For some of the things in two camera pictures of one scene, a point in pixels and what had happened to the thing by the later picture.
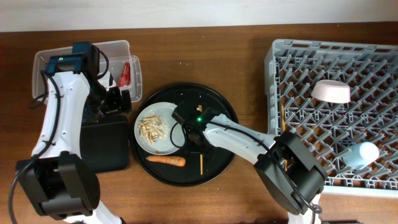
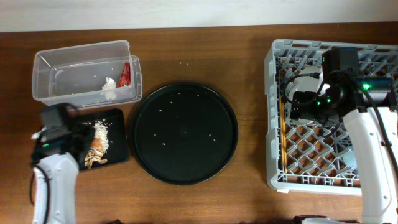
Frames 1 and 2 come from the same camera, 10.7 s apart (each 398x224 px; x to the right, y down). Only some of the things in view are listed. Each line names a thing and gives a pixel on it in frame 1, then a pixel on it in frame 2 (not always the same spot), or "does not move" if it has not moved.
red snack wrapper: (125, 77) does not move
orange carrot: (168, 160) -> (96, 143)
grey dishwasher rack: (370, 71) does not move
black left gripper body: (113, 101) -> (86, 132)
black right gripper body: (191, 143) -> (319, 112)
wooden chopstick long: (201, 162) -> (282, 129)
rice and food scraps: (153, 127) -> (99, 145)
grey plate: (156, 132) -> (305, 84)
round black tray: (185, 168) does not move
